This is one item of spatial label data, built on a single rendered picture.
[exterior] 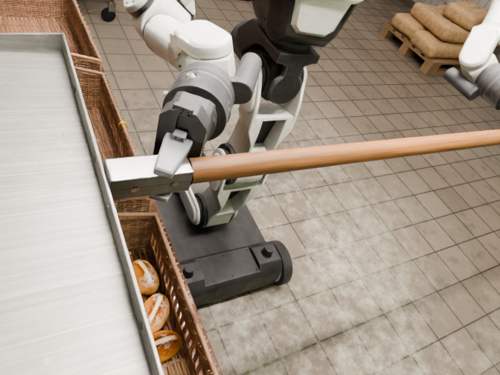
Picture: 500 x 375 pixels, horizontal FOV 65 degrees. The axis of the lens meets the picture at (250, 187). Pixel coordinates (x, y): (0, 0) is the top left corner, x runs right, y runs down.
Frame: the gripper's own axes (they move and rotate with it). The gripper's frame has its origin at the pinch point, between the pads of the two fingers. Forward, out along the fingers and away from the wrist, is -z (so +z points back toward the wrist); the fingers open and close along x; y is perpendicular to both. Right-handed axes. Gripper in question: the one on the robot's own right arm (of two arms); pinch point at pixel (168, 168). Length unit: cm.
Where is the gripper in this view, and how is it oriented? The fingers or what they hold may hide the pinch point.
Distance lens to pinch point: 45.7
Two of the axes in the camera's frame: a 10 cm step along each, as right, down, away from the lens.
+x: -2.8, 6.6, 7.0
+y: -9.4, -3.2, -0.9
